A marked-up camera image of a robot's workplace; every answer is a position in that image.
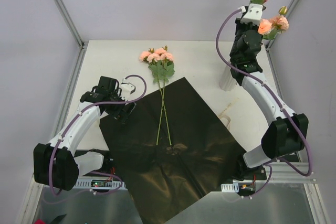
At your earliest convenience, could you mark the right white cable duct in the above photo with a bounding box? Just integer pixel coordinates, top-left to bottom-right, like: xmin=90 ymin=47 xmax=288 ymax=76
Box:
xmin=220 ymin=183 xmax=255 ymax=193

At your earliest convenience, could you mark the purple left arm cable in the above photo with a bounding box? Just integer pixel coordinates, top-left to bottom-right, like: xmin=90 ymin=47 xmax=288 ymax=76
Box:
xmin=48 ymin=74 xmax=147 ymax=196

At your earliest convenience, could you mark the white ribbed ceramic vase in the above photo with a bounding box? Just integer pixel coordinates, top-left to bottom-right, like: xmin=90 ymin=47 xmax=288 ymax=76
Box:
xmin=219 ymin=66 xmax=237 ymax=92

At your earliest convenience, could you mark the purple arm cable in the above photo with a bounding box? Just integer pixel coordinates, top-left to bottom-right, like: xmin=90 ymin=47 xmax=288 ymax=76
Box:
xmin=48 ymin=74 xmax=147 ymax=196
xmin=215 ymin=8 xmax=314 ymax=177

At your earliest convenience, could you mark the aluminium rail right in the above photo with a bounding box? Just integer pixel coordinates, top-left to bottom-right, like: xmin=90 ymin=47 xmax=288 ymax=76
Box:
xmin=264 ymin=162 xmax=318 ymax=184

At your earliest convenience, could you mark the right aluminium frame post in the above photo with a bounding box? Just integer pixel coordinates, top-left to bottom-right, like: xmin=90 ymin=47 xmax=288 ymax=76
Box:
xmin=265 ymin=0 xmax=318 ymax=51

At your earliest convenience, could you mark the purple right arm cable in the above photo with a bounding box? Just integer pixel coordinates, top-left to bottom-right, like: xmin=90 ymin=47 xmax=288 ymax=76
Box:
xmin=215 ymin=8 xmax=314 ymax=177

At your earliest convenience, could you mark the cream printed ribbon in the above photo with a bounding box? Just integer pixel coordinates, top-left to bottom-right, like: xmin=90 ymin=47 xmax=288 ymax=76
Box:
xmin=217 ymin=98 xmax=239 ymax=130

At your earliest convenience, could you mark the left aluminium frame post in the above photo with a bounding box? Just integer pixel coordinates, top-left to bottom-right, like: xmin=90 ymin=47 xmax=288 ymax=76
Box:
xmin=54 ymin=0 xmax=86 ymax=49

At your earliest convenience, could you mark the left white cable duct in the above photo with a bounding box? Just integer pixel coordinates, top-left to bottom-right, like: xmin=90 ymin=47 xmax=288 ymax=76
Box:
xmin=73 ymin=177 xmax=127 ymax=190

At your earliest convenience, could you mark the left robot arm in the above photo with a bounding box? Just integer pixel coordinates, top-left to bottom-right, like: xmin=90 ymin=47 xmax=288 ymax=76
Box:
xmin=33 ymin=76 xmax=136 ymax=191

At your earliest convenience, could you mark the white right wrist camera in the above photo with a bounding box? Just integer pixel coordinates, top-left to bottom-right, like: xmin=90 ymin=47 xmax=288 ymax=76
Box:
xmin=239 ymin=3 xmax=264 ymax=26

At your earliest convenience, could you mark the pink rose bouquet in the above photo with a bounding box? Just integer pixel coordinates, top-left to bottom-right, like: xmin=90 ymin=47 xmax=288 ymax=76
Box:
xmin=139 ymin=46 xmax=175 ymax=147

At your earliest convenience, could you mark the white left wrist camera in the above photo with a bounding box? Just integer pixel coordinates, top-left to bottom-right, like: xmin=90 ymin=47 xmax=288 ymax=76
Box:
xmin=119 ymin=78 xmax=136 ymax=100

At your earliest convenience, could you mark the black wrapping paper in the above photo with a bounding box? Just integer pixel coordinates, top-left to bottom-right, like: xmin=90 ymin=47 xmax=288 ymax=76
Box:
xmin=100 ymin=78 xmax=244 ymax=223

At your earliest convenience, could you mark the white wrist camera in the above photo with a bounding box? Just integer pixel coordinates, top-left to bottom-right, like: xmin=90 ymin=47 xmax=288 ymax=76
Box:
xmin=239 ymin=3 xmax=264 ymax=26
xmin=119 ymin=78 xmax=136 ymax=100

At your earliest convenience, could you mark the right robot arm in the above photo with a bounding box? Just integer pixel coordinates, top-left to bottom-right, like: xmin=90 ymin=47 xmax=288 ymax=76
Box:
xmin=229 ymin=18 xmax=310 ymax=179

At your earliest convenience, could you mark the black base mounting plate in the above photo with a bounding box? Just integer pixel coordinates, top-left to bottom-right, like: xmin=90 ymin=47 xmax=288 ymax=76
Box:
xmin=84 ymin=150 xmax=267 ymax=191

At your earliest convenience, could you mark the aluminium frame post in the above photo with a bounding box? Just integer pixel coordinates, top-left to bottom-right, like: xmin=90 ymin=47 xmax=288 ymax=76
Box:
xmin=54 ymin=0 xmax=86 ymax=49
xmin=265 ymin=0 xmax=318 ymax=51

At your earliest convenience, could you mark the white cable duct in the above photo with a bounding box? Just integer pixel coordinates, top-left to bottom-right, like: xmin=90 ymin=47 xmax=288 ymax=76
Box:
xmin=73 ymin=177 xmax=127 ymax=190
xmin=220 ymin=183 xmax=255 ymax=193

